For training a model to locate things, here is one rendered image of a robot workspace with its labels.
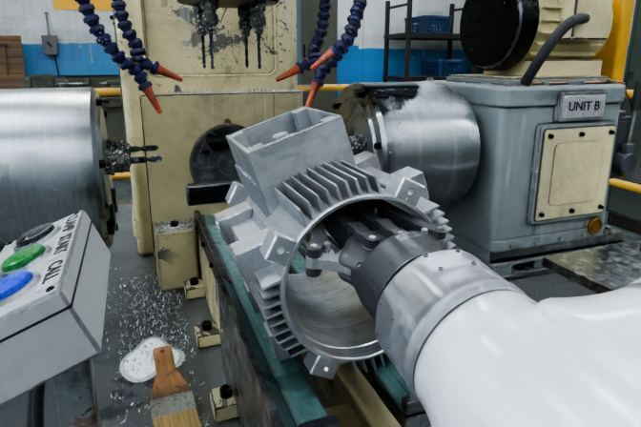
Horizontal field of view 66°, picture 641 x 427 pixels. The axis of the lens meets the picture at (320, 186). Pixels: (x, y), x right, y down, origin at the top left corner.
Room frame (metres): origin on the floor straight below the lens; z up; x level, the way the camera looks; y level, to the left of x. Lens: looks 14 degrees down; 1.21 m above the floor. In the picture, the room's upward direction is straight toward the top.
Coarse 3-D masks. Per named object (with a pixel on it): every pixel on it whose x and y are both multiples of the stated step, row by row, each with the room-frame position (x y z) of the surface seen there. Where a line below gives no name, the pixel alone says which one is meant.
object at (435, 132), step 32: (352, 96) 0.91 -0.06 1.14; (384, 96) 0.85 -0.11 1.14; (416, 96) 0.86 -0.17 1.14; (448, 96) 0.89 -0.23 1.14; (352, 128) 0.89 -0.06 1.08; (384, 128) 0.80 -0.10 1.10; (416, 128) 0.82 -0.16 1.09; (448, 128) 0.84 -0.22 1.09; (384, 160) 0.79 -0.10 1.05; (416, 160) 0.80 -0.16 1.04; (448, 160) 0.83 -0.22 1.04; (448, 192) 0.85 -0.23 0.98
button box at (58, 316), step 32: (64, 224) 0.39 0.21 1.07; (0, 256) 0.37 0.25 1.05; (64, 256) 0.31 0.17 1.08; (96, 256) 0.37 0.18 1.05; (32, 288) 0.28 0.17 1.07; (64, 288) 0.27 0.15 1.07; (96, 288) 0.33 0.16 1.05; (0, 320) 0.25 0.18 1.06; (32, 320) 0.26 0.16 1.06; (64, 320) 0.26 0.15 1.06; (96, 320) 0.29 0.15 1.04; (0, 352) 0.25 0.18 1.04; (32, 352) 0.25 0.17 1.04; (64, 352) 0.26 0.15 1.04; (96, 352) 0.27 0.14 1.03; (0, 384) 0.25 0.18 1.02; (32, 384) 0.25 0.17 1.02
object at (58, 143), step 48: (0, 96) 0.67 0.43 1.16; (48, 96) 0.69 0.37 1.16; (96, 96) 0.75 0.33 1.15; (0, 144) 0.61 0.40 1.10; (48, 144) 0.63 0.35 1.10; (96, 144) 0.65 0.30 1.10; (0, 192) 0.60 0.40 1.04; (48, 192) 0.61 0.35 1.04; (96, 192) 0.64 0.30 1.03; (0, 240) 0.61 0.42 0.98
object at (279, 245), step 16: (400, 176) 0.42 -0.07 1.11; (240, 192) 0.55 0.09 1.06; (400, 192) 0.42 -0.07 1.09; (416, 192) 0.42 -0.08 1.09; (272, 240) 0.38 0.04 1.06; (288, 240) 0.38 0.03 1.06; (272, 256) 0.38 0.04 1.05; (288, 256) 0.38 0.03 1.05; (320, 368) 0.39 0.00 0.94; (336, 368) 0.39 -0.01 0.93
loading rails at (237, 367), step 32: (224, 256) 0.69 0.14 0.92; (192, 288) 0.79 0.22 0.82; (224, 288) 0.55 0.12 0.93; (224, 320) 0.54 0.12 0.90; (256, 320) 0.51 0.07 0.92; (224, 352) 0.56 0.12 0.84; (256, 352) 0.42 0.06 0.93; (224, 384) 0.51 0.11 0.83; (256, 384) 0.38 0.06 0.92; (288, 384) 0.39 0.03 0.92; (320, 384) 0.54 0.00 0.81; (352, 384) 0.45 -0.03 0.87; (384, 384) 0.39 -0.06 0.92; (224, 416) 0.49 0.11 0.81; (256, 416) 0.39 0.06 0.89; (288, 416) 0.34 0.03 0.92; (320, 416) 0.35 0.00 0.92; (352, 416) 0.44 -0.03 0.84; (384, 416) 0.38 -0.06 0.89; (416, 416) 0.35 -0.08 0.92
